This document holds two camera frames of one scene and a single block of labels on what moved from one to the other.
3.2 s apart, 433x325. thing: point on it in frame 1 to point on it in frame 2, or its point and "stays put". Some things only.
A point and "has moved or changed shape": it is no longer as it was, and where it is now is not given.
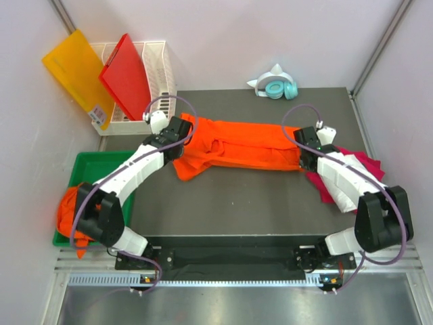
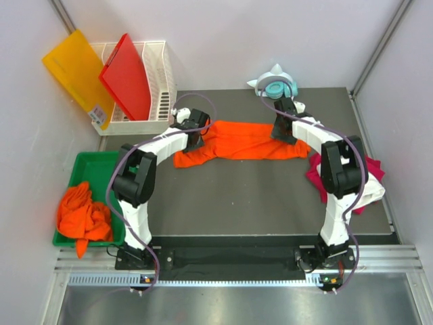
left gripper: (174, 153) to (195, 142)
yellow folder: (77, 66) stays put
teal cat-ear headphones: (276, 89) stays put
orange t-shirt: (235, 144) has moved or changed shape
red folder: (126, 77) stays put
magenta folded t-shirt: (372, 165) stays put
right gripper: (310, 170) to (277, 135)
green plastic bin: (90, 167) stays put
